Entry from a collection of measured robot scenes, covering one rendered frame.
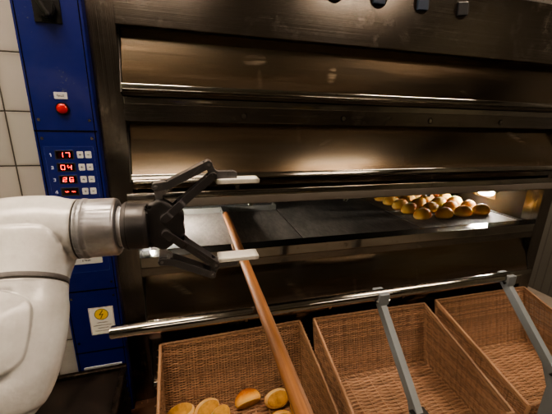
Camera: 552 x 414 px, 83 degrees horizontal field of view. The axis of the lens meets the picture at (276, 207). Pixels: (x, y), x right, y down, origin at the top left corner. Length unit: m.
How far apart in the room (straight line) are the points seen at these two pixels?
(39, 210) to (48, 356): 0.19
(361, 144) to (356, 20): 0.41
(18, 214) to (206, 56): 0.73
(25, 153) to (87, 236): 0.67
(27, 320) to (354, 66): 1.11
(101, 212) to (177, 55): 0.67
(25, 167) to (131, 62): 0.43
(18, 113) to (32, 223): 0.66
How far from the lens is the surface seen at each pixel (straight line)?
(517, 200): 2.04
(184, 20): 1.09
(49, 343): 0.50
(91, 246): 0.52
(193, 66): 1.06
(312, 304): 0.89
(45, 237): 0.51
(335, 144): 1.19
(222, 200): 0.95
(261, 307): 0.80
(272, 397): 1.37
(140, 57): 1.08
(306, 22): 1.16
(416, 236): 1.49
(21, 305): 0.49
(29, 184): 1.17
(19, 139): 1.15
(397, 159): 1.31
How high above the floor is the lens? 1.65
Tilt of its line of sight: 16 degrees down
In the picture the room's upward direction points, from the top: 1 degrees clockwise
